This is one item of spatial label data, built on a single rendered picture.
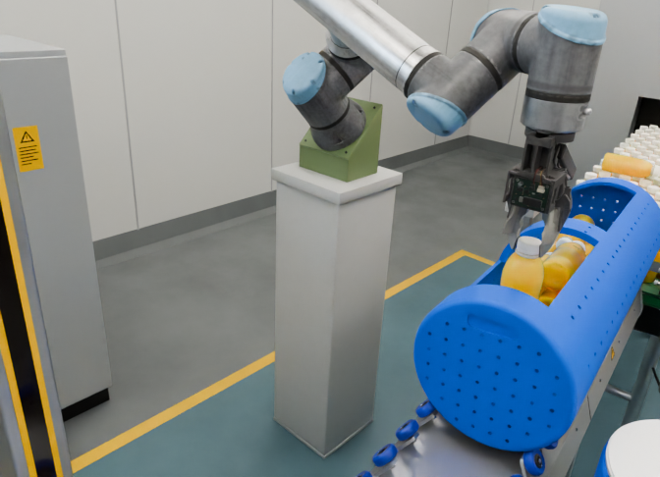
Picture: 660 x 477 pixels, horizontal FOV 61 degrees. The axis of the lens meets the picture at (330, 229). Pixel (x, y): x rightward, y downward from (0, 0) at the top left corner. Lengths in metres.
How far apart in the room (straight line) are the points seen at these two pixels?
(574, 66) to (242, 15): 3.34
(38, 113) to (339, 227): 1.03
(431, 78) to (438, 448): 0.65
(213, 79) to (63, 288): 2.08
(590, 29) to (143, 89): 3.09
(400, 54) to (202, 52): 2.99
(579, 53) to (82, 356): 2.08
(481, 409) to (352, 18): 0.71
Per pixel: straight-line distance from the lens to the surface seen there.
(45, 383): 0.70
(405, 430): 1.05
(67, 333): 2.37
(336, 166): 1.82
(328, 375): 2.07
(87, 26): 3.49
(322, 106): 1.70
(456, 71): 0.91
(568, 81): 0.86
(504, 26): 0.94
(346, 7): 1.03
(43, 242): 2.18
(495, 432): 1.06
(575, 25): 0.85
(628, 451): 1.05
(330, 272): 1.85
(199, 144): 3.95
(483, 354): 0.98
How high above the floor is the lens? 1.69
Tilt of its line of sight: 24 degrees down
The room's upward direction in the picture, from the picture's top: 3 degrees clockwise
